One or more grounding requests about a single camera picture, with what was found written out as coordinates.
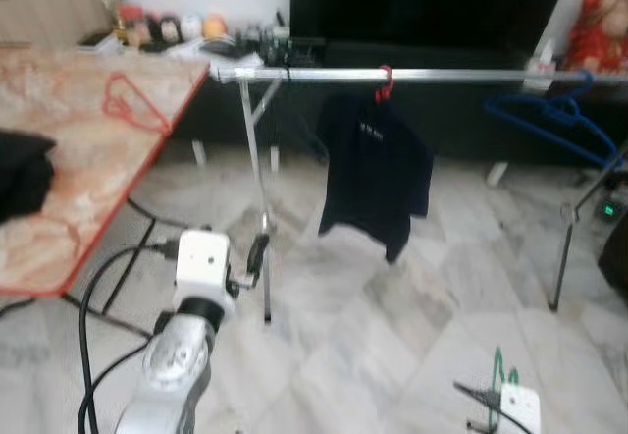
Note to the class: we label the black fleece jacket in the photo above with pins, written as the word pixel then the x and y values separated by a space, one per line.
pixel 25 174

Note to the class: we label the green plastic hanger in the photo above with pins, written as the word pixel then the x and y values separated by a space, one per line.
pixel 498 365

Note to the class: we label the red plastic hanger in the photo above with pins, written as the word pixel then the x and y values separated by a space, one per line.
pixel 381 92
pixel 118 113

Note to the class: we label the blue plastic hanger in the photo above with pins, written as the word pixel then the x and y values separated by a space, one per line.
pixel 549 115

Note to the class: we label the navy blue t-shirt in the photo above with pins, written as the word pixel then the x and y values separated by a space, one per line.
pixel 373 169

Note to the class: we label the marble pattern folding table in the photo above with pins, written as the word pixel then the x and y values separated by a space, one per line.
pixel 88 159

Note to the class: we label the white paper stack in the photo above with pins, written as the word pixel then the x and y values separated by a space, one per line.
pixel 235 58

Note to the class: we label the black power strip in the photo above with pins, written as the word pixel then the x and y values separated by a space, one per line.
pixel 608 208

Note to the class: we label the orange round figurine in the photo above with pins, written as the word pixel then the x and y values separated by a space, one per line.
pixel 215 27

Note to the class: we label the white round figurine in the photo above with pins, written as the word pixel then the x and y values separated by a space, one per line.
pixel 192 27

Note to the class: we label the black round figurine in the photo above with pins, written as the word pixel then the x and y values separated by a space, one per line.
pixel 169 29

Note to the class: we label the black TV console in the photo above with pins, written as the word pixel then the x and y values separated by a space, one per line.
pixel 456 110

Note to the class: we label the silver metal clothes rack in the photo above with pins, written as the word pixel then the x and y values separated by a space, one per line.
pixel 442 76

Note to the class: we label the red lidded jar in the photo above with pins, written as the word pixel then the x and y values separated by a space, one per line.
pixel 130 27

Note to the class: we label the black soundbar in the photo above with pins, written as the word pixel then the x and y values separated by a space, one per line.
pixel 432 56

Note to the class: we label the black television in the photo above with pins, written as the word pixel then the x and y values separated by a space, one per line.
pixel 432 2

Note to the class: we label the beige wooden cabinet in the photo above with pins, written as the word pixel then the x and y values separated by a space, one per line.
pixel 49 2

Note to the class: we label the red laughing Buddha statue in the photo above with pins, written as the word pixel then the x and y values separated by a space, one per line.
pixel 599 31

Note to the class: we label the pink tissue pack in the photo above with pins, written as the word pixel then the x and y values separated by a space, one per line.
pixel 540 61

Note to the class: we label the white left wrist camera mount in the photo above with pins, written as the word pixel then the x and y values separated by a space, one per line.
pixel 201 262

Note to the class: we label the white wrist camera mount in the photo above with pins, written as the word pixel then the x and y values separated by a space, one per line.
pixel 201 262
pixel 520 409

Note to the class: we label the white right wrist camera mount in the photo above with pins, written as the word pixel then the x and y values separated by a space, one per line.
pixel 520 409

